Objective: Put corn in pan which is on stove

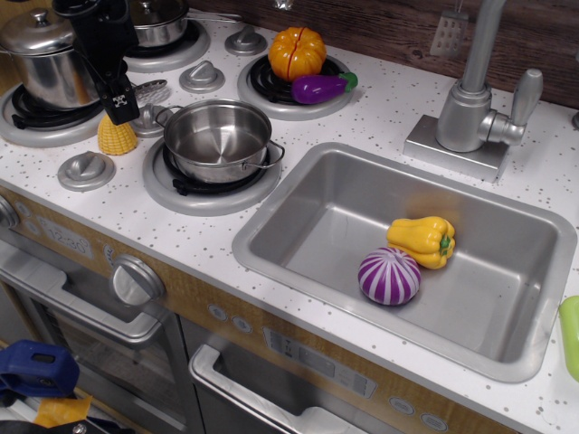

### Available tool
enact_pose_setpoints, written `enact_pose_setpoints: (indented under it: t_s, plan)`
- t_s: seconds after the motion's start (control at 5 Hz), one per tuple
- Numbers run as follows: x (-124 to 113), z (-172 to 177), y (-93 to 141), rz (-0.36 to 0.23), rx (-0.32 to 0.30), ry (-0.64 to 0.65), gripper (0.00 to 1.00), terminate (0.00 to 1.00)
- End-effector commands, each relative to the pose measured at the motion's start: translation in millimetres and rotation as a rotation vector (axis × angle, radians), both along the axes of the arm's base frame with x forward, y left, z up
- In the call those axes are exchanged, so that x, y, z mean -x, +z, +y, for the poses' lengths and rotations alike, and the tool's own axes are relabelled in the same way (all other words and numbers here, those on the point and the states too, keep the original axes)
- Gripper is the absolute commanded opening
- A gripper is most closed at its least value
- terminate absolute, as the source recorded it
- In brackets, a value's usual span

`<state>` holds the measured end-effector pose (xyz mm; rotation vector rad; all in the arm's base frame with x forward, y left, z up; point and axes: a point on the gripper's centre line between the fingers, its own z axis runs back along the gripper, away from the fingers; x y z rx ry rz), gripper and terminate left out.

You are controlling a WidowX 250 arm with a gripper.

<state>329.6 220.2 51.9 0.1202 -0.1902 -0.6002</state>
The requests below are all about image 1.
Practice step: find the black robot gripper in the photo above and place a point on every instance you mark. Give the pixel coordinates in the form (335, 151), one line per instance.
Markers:
(104, 33)

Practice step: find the yellow toy bell pepper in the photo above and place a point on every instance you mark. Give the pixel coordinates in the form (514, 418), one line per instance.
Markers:
(428, 240)

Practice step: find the silver oven door handle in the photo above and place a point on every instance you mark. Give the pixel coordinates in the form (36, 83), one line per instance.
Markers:
(45, 284)

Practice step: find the front left stove burner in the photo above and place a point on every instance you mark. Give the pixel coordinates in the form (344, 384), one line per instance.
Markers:
(25, 122)

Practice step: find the rear lidded steel pot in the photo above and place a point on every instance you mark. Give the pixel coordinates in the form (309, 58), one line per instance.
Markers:
(161, 22)

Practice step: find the orange toy pumpkin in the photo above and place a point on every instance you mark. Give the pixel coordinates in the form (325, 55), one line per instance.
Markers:
(297, 52)

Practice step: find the purple striped toy onion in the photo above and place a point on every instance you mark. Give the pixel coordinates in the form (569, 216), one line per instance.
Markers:
(389, 277)

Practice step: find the grey stove knob rear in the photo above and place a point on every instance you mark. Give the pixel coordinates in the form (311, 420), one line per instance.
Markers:
(246, 42)

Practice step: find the grey stove knob behind corn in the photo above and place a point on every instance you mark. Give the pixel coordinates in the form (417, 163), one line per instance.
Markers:
(152, 120)

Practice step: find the rear left stove burner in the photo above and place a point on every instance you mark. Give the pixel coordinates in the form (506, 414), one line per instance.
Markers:
(190, 48)

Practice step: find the silver hanging spatula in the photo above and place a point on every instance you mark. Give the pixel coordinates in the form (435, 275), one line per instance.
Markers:
(450, 32)

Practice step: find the purple toy eggplant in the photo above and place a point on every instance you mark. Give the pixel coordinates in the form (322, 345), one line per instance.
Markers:
(315, 89)

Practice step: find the small steel pan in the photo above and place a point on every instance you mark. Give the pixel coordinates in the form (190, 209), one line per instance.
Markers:
(219, 141)

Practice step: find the yellow toy corn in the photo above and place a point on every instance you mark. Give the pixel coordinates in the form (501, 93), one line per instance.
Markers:
(115, 140)

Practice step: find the green object at edge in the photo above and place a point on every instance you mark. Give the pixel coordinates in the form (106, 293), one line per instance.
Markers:
(568, 312)

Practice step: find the grey stove knob middle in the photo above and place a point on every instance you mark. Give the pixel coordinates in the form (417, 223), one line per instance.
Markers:
(202, 78)

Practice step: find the silver toy faucet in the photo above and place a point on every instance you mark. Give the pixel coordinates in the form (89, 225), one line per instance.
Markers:
(469, 136)

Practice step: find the slotted steel spoon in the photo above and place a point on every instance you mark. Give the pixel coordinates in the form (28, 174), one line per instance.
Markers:
(148, 88)

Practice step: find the silver sink basin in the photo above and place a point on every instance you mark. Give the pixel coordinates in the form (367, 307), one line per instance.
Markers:
(490, 308)

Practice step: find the silver dishwasher door handle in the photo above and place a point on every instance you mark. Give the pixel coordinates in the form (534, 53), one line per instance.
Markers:
(311, 420)

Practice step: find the blue clamp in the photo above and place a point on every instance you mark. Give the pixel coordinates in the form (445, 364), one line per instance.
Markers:
(31, 369)

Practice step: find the large lidded steel pot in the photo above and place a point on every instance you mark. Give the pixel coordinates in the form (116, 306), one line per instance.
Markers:
(39, 43)

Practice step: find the front right stove burner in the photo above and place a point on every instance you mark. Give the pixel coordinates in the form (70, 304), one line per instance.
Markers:
(178, 193)

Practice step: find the silver knob far left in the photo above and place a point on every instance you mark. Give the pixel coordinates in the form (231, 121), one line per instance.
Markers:
(8, 215)

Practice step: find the grey stove knob front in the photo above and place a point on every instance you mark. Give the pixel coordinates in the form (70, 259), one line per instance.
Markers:
(86, 172)

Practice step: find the silver oven dial knob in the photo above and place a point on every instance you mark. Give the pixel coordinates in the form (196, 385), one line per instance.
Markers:
(133, 282)

